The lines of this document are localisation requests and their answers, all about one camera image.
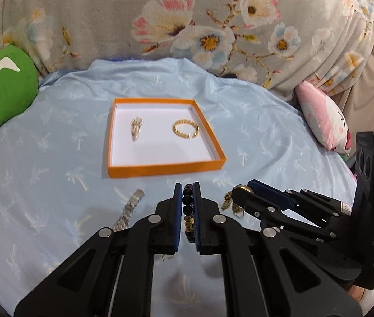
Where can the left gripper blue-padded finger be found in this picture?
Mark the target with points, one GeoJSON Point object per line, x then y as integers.
{"type": "Point", "coordinates": [323, 211]}

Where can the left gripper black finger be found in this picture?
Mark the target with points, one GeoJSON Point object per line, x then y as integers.
{"type": "Point", "coordinates": [318, 244]}

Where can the grey floral blanket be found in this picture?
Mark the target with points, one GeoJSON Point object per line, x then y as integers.
{"type": "Point", "coordinates": [272, 43]}

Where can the gold woven bangle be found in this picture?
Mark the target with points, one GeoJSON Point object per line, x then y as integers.
{"type": "Point", "coordinates": [186, 128]}

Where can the pink white cushion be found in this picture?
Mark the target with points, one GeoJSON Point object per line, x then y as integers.
{"type": "Point", "coordinates": [324, 118]}

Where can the green cushion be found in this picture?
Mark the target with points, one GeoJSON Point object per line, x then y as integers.
{"type": "Point", "coordinates": [18, 82]}

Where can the person's hand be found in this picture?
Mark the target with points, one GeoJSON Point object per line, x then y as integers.
{"type": "Point", "coordinates": [361, 295]}

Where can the orange cardboard box tray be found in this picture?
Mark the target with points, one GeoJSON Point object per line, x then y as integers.
{"type": "Point", "coordinates": [141, 142]}

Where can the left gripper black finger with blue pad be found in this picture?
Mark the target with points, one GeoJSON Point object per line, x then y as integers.
{"type": "Point", "coordinates": [111, 274]}
{"type": "Point", "coordinates": [264, 273]}

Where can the silver metal wristwatch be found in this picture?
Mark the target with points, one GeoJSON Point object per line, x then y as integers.
{"type": "Point", "coordinates": [122, 222]}

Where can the black bead bracelet gold charms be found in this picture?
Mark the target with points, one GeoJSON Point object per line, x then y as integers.
{"type": "Point", "coordinates": [188, 211]}

